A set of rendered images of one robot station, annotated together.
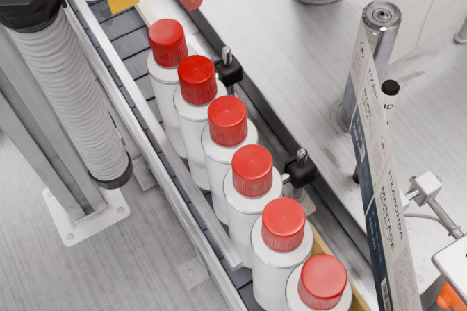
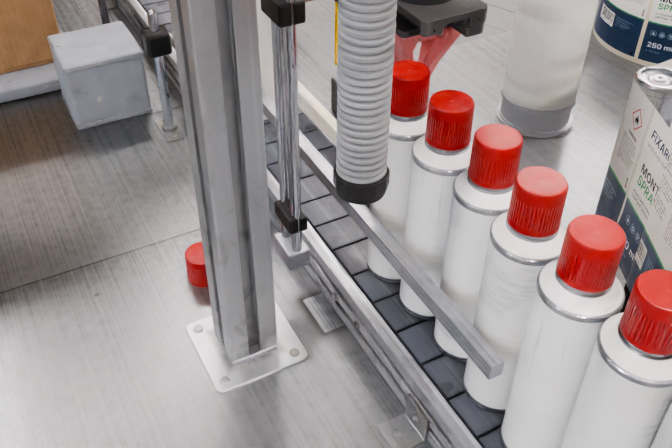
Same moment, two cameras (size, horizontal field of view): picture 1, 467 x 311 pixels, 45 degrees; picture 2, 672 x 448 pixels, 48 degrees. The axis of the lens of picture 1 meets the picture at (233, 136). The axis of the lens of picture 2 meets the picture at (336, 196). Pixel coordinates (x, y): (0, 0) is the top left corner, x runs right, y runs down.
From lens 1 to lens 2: 24 cm
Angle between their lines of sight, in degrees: 21
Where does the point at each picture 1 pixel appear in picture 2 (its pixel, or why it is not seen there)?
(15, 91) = (233, 107)
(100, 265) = (266, 419)
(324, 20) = (549, 153)
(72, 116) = (367, 43)
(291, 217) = (607, 233)
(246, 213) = (527, 262)
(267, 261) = (568, 309)
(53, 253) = (200, 401)
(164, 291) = not seen: outside the picture
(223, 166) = (484, 220)
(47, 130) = (252, 176)
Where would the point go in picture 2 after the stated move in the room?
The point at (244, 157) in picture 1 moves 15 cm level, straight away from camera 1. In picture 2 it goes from (532, 176) to (492, 60)
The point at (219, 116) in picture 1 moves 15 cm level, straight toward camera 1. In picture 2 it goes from (491, 140) to (561, 306)
